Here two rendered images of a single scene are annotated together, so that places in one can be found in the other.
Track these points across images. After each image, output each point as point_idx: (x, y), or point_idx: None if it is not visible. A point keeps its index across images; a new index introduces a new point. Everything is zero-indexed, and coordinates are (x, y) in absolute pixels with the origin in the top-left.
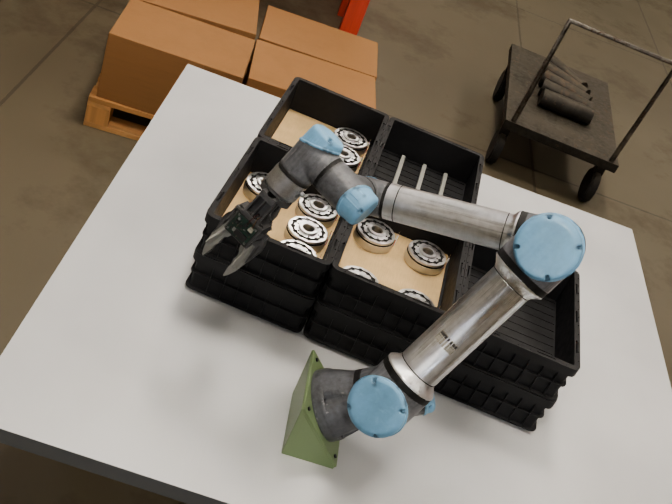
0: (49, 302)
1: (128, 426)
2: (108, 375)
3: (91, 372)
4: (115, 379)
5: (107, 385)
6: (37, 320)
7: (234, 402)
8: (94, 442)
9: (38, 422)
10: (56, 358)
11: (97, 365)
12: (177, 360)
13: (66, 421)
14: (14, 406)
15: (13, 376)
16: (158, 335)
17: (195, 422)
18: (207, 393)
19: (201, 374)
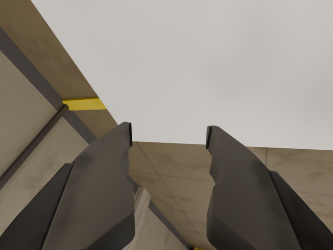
0: (68, 38)
1: (210, 120)
2: (167, 87)
3: (155, 90)
4: (174, 88)
5: (173, 95)
6: (84, 64)
7: (315, 52)
8: (196, 136)
9: (160, 134)
10: (127, 91)
11: (153, 82)
12: (214, 30)
13: (172, 129)
14: (141, 130)
15: (123, 114)
16: (172, 4)
17: (267, 97)
18: (271, 58)
19: (254, 33)
